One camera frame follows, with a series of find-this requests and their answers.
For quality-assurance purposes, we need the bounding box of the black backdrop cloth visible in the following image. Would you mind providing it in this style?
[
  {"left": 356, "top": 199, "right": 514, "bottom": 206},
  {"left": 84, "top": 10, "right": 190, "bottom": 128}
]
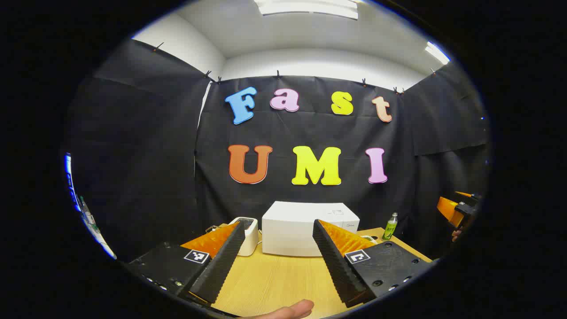
[{"left": 64, "top": 39, "right": 490, "bottom": 262}]

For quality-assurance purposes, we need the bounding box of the ceiling light panel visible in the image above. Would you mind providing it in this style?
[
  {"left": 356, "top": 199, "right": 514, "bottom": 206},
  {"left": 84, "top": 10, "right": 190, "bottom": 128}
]
[
  {"left": 255, "top": 0, "right": 359, "bottom": 20},
  {"left": 424, "top": 41, "right": 451, "bottom": 65}
]

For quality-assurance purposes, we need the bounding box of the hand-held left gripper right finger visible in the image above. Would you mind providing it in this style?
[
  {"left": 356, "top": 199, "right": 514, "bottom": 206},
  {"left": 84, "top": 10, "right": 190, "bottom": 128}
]
[{"left": 312, "top": 219, "right": 433, "bottom": 308}]

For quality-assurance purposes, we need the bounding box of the white toaster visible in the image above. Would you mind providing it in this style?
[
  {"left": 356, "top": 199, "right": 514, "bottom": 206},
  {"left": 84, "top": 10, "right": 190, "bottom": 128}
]
[{"left": 229, "top": 217, "right": 259, "bottom": 257}]

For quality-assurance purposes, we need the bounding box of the white microwave oven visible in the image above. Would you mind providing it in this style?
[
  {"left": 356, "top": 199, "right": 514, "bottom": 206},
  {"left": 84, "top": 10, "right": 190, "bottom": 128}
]
[{"left": 261, "top": 201, "right": 360, "bottom": 257}]

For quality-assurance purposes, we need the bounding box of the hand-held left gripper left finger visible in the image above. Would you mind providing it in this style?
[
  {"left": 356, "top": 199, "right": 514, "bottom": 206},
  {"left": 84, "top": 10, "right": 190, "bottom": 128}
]
[{"left": 125, "top": 221, "right": 246, "bottom": 304}]

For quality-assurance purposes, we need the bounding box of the green drink bottle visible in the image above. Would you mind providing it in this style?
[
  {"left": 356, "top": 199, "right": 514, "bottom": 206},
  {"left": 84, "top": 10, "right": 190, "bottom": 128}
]
[{"left": 382, "top": 212, "right": 398, "bottom": 241}]

